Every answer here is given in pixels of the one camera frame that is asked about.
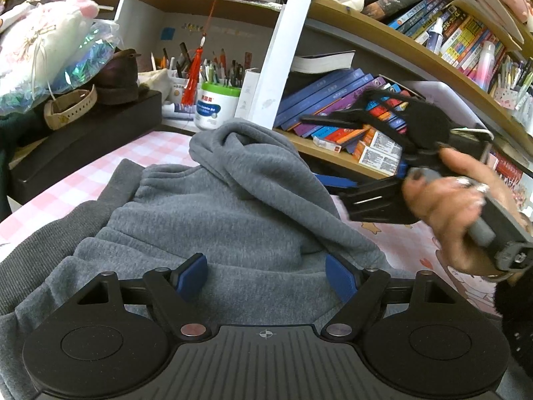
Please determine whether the white plush pillow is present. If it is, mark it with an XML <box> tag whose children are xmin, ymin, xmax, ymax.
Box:
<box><xmin>0</xmin><ymin>0</ymin><xmax>101</xmax><ymax>92</ymax></box>

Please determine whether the small red white box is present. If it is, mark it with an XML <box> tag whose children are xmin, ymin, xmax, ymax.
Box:
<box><xmin>311</xmin><ymin>135</ymin><xmax>344</xmax><ymax>153</ymax></box>

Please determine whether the beige cloth pouch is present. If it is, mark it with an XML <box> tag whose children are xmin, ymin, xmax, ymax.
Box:
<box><xmin>137</xmin><ymin>68</ymin><xmax>172</xmax><ymax>104</ymax></box>

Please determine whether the grey hoodie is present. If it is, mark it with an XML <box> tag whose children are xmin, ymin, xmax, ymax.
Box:
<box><xmin>0</xmin><ymin>119</ymin><xmax>504</xmax><ymax>400</ymax></box>

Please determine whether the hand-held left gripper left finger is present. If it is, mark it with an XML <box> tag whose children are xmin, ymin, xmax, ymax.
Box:
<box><xmin>69</xmin><ymin>253</ymin><xmax>209</xmax><ymax>340</ymax></box>

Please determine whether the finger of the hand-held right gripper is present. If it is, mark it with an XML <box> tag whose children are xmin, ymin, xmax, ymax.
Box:
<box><xmin>312</xmin><ymin>172</ymin><xmax>418</xmax><ymax>223</ymax></box>
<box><xmin>300</xmin><ymin>89</ymin><xmax>418</xmax><ymax>151</ymax></box>

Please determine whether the red tassel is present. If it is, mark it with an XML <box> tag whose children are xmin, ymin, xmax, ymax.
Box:
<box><xmin>181</xmin><ymin>35</ymin><xmax>208</xmax><ymax>108</ymax></box>

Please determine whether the thick black book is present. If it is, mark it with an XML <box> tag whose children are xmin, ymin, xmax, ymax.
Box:
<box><xmin>290</xmin><ymin>50</ymin><xmax>357</xmax><ymax>74</ymax></box>

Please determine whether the brown leather shoe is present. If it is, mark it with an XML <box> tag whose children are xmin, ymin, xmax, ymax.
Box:
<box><xmin>97</xmin><ymin>48</ymin><xmax>141</xmax><ymax>106</ymax></box>

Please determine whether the white tube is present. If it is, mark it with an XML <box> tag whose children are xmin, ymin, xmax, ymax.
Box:
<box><xmin>162</xmin><ymin>102</ymin><xmax>196</xmax><ymax>120</ymax></box>

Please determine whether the row of upright books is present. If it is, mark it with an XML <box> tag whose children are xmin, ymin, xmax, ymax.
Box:
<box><xmin>361</xmin><ymin>0</ymin><xmax>509</xmax><ymax>72</ymax></box>

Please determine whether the iridescent plastic bag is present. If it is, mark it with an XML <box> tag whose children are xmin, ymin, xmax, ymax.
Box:
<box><xmin>0</xmin><ymin>20</ymin><xmax>121</xmax><ymax>116</ymax></box>

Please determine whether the pen holder with pens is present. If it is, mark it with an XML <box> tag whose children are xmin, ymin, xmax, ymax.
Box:
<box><xmin>151</xmin><ymin>42</ymin><xmax>247</xmax><ymax>90</ymax></box>

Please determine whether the black box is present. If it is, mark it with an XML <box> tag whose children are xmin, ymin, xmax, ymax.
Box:
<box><xmin>8</xmin><ymin>89</ymin><xmax>164</xmax><ymax>196</ymax></box>

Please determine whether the white carton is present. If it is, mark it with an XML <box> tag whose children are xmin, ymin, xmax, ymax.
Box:
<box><xmin>234</xmin><ymin>68</ymin><xmax>262</xmax><ymax>120</ymax></box>

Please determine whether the silver laptop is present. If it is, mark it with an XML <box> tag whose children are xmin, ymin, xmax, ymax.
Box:
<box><xmin>399</xmin><ymin>80</ymin><xmax>489</xmax><ymax>131</ymax></box>

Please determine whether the cup of markers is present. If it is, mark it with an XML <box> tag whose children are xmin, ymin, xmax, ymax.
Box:
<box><xmin>492</xmin><ymin>57</ymin><xmax>533</xmax><ymax>111</ymax></box>

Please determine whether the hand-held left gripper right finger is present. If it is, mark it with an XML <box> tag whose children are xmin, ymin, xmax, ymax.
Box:
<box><xmin>325</xmin><ymin>255</ymin><xmax>465</xmax><ymax>339</ymax></box>

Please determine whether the wooden bookshelf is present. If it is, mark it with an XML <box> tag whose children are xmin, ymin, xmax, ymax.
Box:
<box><xmin>89</xmin><ymin>0</ymin><xmax>533</xmax><ymax>184</ymax></box>

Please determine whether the person's right hand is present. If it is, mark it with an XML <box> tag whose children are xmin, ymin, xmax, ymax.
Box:
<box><xmin>402</xmin><ymin>150</ymin><xmax>505</xmax><ymax>278</ymax></box>

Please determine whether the pink white bottle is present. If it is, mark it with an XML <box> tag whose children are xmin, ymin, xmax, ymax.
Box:
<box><xmin>474</xmin><ymin>41</ymin><xmax>497</xmax><ymax>89</ymax></box>

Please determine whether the white spray bottle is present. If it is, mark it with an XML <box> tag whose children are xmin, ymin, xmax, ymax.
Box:
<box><xmin>426</xmin><ymin>17</ymin><xmax>445</xmax><ymax>56</ymax></box>

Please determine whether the stack of flat books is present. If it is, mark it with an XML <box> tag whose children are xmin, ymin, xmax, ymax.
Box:
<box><xmin>272</xmin><ymin>68</ymin><xmax>414</xmax><ymax>143</ymax></box>

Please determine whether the white jar green lid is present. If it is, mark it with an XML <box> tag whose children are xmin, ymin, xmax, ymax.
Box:
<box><xmin>193</xmin><ymin>81</ymin><xmax>243</xmax><ymax>132</ymax></box>

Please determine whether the pink checked tablecloth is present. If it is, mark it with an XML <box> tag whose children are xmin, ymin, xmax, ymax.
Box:
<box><xmin>0</xmin><ymin>130</ymin><xmax>500</xmax><ymax>288</ymax></box>

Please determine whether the white shelf post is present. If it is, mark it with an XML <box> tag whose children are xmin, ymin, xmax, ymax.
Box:
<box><xmin>249</xmin><ymin>0</ymin><xmax>326</xmax><ymax>129</ymax></box>

